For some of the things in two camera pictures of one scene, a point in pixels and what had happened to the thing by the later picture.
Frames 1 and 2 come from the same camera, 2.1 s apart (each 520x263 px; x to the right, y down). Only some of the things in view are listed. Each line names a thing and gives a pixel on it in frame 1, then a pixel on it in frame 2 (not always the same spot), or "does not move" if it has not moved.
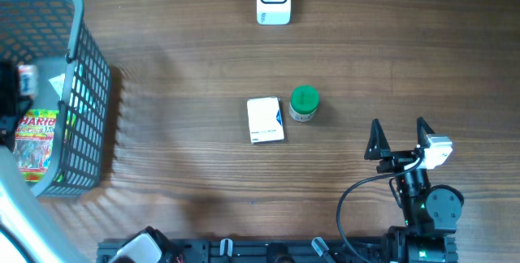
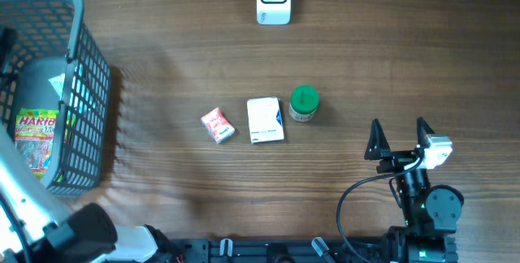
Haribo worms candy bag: [34, 142] does not move
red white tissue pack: [29, 79] -> [217, 125]
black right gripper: [394, 159] does not move
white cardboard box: [266, 120] does not move
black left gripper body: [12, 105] -> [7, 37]
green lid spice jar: [304, 103] does not move
